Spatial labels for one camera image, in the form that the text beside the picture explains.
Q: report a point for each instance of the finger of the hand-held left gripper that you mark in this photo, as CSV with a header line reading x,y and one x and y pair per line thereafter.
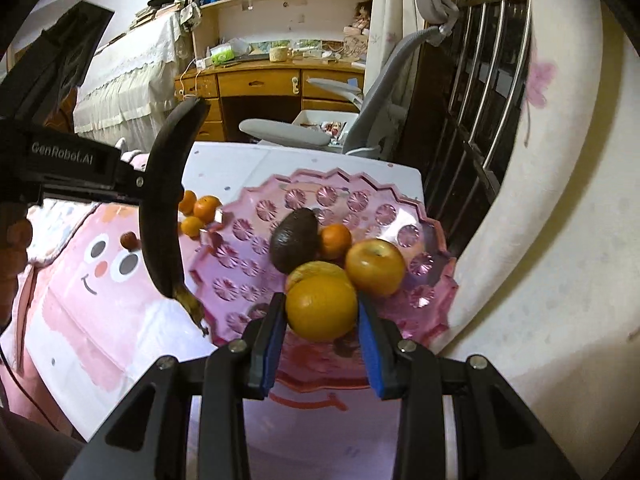
x,y
132,185

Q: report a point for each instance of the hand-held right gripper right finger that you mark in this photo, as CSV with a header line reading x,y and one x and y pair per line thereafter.
x,y
372,355

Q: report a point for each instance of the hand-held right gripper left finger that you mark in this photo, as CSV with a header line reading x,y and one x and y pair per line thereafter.
x,y
272,347

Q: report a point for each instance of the dark overripe banana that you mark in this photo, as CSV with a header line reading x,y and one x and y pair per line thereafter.
x,y
160,210

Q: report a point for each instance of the large tangerine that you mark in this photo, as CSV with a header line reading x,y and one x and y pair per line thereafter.
x,y
320,307

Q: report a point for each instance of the red orange apple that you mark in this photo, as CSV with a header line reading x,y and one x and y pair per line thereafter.
x,y
375,267

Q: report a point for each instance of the yellow apple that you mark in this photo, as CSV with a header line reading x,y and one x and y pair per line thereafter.
x,y
312,269

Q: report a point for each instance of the pink plastic fruit bowl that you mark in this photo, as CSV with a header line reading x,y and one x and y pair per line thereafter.
x,y
240,260

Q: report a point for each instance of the dark avocado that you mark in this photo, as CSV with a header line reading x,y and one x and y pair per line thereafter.
x,y
294,240

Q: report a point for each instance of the person's left hand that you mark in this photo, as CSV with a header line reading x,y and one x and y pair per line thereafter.
x,y
17,240

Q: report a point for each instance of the floral quilt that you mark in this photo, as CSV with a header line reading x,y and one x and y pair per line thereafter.
x,y
55,220

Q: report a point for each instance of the brown jujube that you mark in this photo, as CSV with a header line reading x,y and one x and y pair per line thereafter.
x,y
130,241

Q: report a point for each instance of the white lace cover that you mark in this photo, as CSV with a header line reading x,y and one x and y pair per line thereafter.
x,y
130,85

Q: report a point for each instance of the white power strip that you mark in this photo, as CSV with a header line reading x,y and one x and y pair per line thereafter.
x,y
203,62

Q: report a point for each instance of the cartoon printed tablecloth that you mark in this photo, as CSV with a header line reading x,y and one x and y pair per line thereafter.
x,y
100,335

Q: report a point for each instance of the green tissue pack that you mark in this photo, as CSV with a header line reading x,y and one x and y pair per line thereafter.
x,y
222,54

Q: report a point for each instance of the stack of books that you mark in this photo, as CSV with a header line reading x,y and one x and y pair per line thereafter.
x,y
157,10

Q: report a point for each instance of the white storage box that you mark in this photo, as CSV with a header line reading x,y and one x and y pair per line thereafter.
x,y
310,117

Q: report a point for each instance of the wooden cup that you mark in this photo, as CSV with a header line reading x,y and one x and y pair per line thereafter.
x,y
280,54

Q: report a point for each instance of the white floral curtain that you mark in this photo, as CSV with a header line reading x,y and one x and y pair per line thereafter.
x,y
395,10
550,210

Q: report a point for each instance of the wooden bookshelf hutch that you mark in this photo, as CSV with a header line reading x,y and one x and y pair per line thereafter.
x,y
280,5

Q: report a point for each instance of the grey office chair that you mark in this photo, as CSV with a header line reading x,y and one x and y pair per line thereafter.
x,y
380,100

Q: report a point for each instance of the doll figure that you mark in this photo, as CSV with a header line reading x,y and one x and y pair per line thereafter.
x,y
359,19

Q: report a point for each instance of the metal window grille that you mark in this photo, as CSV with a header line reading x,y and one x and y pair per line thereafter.
x,y
480,85

